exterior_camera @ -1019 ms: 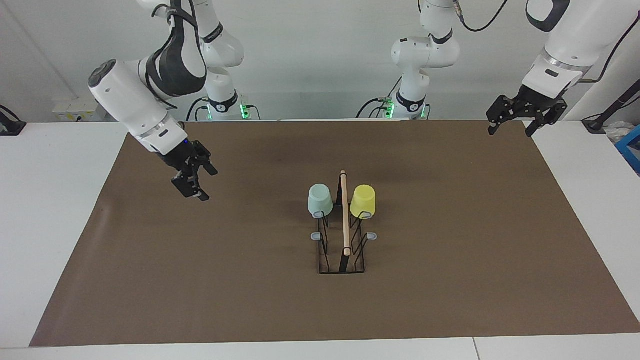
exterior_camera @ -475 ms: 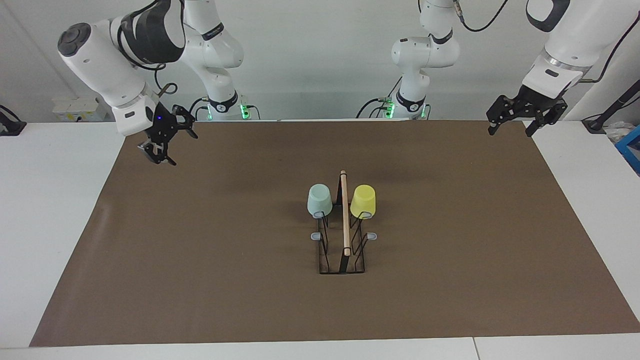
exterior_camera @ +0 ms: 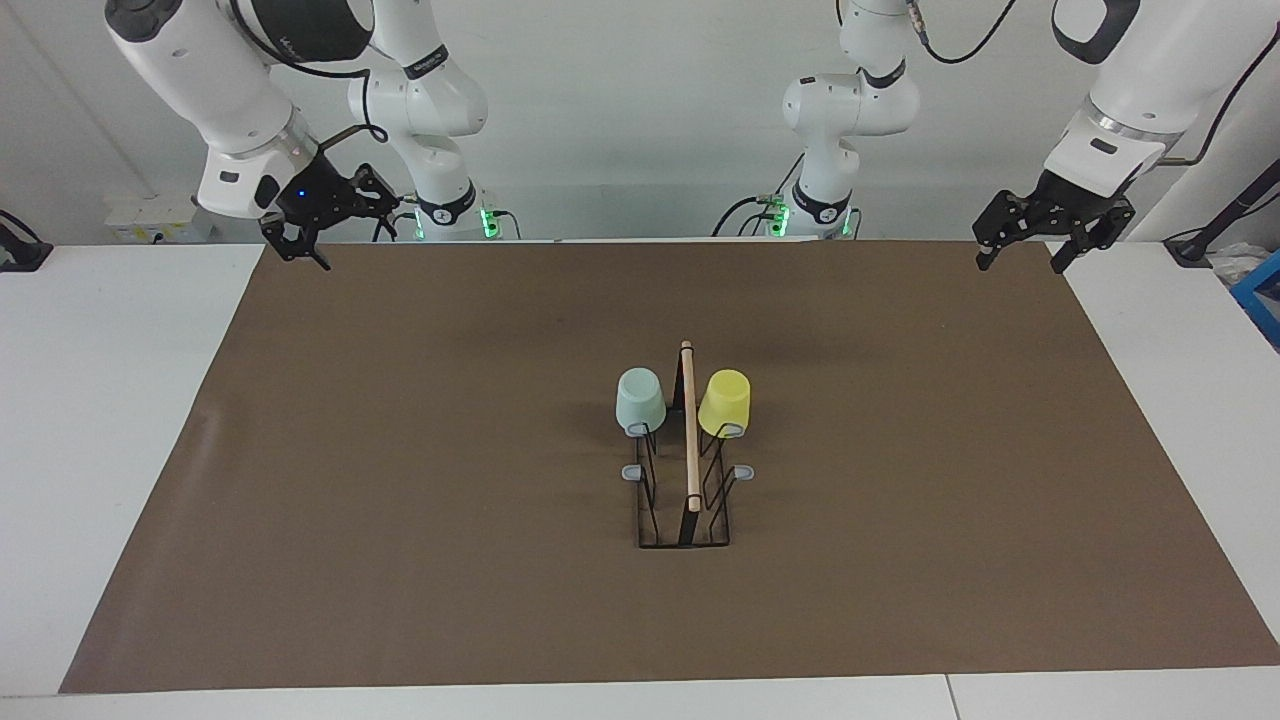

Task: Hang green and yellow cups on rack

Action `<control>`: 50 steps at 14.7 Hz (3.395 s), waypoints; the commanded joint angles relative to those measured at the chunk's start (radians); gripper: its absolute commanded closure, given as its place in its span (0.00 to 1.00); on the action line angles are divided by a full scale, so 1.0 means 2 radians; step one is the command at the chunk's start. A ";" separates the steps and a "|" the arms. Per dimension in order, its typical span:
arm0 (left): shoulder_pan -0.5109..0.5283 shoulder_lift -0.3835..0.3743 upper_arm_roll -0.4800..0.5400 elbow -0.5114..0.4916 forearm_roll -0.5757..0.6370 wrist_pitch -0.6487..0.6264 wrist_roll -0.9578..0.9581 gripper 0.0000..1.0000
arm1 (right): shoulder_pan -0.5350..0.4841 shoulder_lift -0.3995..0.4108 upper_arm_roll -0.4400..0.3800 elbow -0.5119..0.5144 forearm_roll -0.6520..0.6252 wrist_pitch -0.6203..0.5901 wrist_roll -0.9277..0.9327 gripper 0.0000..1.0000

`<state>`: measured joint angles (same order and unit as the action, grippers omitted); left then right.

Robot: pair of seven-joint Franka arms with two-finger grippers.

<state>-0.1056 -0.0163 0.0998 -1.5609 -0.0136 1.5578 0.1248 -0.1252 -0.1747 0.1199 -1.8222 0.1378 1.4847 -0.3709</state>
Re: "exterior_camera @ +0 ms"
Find blue box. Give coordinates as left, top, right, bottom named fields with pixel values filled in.
left=1230, top=250, right=1280, bottom=351

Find white slanted pole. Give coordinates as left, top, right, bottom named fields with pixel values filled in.
left=1135, top=65, right=1280, bottom=241

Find crumpled clear plastic wrap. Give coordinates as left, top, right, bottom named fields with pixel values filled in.
left=1210, top=243, right=1265, bottom=286

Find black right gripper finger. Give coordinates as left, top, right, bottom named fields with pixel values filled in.
left=353, top=163, right=401, bottom=217
left=260, top=213, right=333, bottom=272

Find white power socket box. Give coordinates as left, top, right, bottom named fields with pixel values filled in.
left=105, top=195, right=216, bottom=244

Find pale green cup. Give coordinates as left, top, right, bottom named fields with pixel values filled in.
left=614, top=367, right=668, bottom=438

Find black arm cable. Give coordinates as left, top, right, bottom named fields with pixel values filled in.
left=228, top=0, right=391, bottom=149
left=903, top=0, right=1280, bottom=166

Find black wire cup rack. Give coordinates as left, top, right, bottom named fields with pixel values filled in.
left=621, top=340, right=756, bottom=550

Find black clamp mount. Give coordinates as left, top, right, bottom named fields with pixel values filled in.
left=0, top=208, right=54, bottom=273

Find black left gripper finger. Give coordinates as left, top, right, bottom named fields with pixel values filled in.
left=1050, top=198, right=1137, bottom=275
left=975, top=188, right=1042, bottom=272

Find black base cables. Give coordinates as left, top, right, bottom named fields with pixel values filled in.
left=712, top=150, right=806, bottom=238

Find brown table mat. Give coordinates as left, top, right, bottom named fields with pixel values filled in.
left=58, top=240, right=1280, bottom=695

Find yellow cup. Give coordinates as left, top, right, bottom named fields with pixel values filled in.
left=697, top=369, right=752, bottom=439

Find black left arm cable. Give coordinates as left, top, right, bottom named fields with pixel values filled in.
left=903, top=0, right=1280, bottom=166

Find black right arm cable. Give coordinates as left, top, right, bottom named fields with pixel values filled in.
left=228, top=0, right=391, bottom=149

